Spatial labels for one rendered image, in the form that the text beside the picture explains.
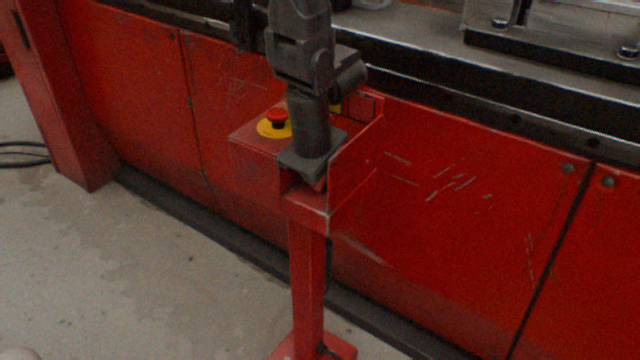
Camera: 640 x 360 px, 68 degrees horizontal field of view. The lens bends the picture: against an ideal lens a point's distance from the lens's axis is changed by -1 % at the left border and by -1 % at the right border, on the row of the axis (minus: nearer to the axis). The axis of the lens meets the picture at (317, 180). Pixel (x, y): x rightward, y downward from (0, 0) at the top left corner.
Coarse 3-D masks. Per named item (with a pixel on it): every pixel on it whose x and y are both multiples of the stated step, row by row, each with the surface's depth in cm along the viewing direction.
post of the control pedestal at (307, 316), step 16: (288, 224) 91; (288, 240) 93; (304, 240) 90; (320, 240) 93; (304, 256) 93; (320, 256) 96; (304, 272) 96; (320, 272) 99; (304, 288) 99; (320, 288) 102; (304, 304) 102; (320, 304) 106; (304, 320) 106; (320, 320) 109; (304, 336) 110; (320, 336) 113; (304, 352) 114
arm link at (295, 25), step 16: (272, 0) 56; (288, 0) 54; (304, 0) 54; (320, 0) 55; (272, 16) 57; (288, 16) 55; (304, 16) 54; (320, 16) 56; (272, 32) 58; (288, 32) 56; (304, 32) 55; (320, 32) 57; (272, 48) 60; (288, 48) 59; (304, 48) 56; (320, 48) 58; (272, 64) 62; (288, 64) 59; (304, 64) 57; (304, 80) 60
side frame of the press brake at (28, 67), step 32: (0, 0) 150; (32, 0) 146; (0, 32) 162; (32, 32) 149; (64, 32) 157; (32, 64) 159; (64, 64) 161; (32, 96) 174; (64, 96) 165; (64, 128) 171; (96, 128) 180; (64, 160) 188; (96, 160) 186
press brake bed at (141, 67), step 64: (64, 0) 146; (128, 0) 127; (128, 64) 143; (192, 64) 124; (256, 64) 110; (384, 64) 90; (128, 128) 163; (192, 128) 139; (384, 128) 97; (448, 128) 88; (512, 128) 81; (576, 128) 74; (192, 192) 167; (384, 192) 106; (448, 192) 95; (512, 192) 86; (576, 192) 79; (256, 256) 157; (384, 256) 117; (448, 256) 104; (512, 256) 94; (576, 256) 85; (384, 320) 137; (448, 320) 118; (512, 320) 102; (576, 320) 92
